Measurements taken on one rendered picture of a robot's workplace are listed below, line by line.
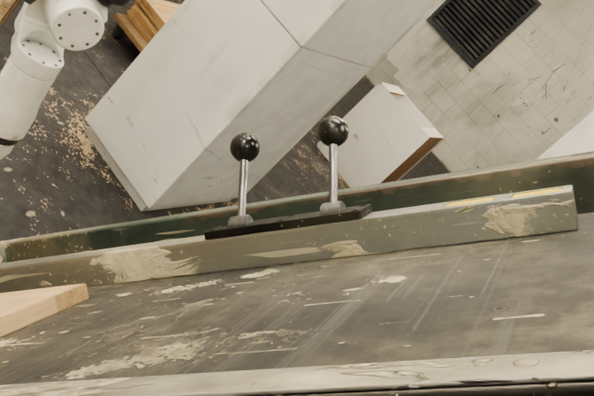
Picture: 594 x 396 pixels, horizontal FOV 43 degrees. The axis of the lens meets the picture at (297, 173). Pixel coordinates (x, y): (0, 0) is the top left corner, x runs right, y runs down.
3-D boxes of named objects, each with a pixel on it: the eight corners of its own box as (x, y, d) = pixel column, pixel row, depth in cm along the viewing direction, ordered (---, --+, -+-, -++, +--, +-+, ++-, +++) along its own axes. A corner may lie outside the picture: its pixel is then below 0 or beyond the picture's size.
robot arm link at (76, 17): (149, 11, 96) (82, 65, 97) (128, -27, 103) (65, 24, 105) (91, -50, 88) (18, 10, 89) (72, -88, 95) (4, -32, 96)
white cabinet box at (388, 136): (337, 145, 636) (398, 86, 611) (380, 197, 620) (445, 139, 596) (315, 144, 595) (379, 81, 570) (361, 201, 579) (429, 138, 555)
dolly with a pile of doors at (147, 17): (160, 39, 516) (187, 6, 505) (202, 93, 502) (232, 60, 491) (100, 25, 460) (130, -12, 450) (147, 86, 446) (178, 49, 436)
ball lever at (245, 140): (233, 239, 93) (239, 142, 98) (261, 236, 91) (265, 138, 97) (218, 229, 90) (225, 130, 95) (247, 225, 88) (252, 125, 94)
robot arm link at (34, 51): (108, 6, 97) (60, 87, 102) (93, -26, 103) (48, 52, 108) (62, -14, 93) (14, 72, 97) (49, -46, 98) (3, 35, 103)
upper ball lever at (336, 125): (323, 227, 88) (324, 126, 94) (354, 224, 87) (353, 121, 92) (311, 217, 85) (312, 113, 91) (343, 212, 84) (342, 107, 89)
